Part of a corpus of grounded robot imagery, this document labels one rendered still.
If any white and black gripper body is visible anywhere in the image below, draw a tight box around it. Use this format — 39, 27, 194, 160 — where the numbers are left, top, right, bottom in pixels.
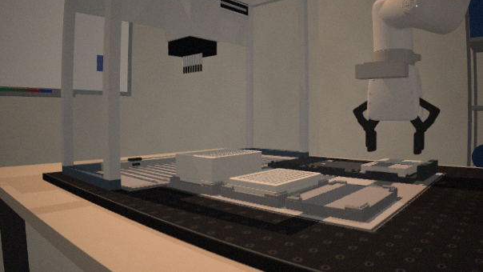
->
367, 65, 423, 121

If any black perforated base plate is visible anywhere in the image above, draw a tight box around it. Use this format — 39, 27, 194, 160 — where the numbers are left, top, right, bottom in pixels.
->
42, 166, 483, 272

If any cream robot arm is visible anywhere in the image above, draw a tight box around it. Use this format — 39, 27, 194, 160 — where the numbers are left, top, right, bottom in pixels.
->
355, 0, 470, 80

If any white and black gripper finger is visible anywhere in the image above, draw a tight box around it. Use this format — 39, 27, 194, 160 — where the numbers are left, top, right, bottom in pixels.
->
411, 98, 440, 154
353, 101, 380, 152

